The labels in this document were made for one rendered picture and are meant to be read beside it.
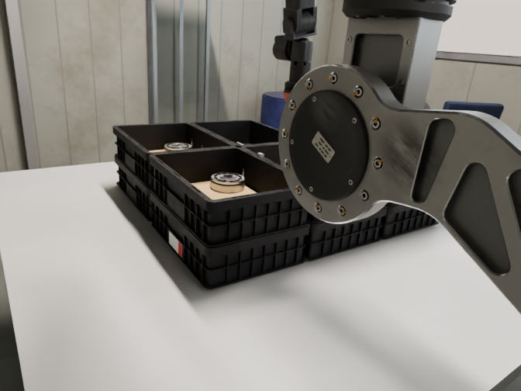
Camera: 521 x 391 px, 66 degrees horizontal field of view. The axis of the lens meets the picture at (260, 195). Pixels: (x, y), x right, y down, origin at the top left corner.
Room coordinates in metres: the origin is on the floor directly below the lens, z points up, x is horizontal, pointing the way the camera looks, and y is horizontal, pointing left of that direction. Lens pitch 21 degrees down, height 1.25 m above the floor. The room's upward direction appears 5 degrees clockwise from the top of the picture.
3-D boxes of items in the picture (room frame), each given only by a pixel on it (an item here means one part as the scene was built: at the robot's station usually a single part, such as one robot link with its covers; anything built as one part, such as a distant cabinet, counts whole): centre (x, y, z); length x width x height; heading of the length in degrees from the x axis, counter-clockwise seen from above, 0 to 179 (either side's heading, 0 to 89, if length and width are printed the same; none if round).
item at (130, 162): (1.35, 0.32, 0.87); 0.40 x 0.30 x 0.11; 35
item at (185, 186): (1.02, 0.10, 0.92); 0.40 x 0.30 x 0.02; 35
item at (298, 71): (1.15, -0.08, 1.17); 0.10 x 0.07 x 0.07; 169
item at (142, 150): (1.35, 0.32, 0.92); 0.40 x 0.30 x 0.02; 35
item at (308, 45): (1.16, -0.08, 1.24); 0.07 x 0.06 x 0.07; 36
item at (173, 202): (1.02, 0.10, 0.87); 0.40 x 0.30 x 0.11; 35
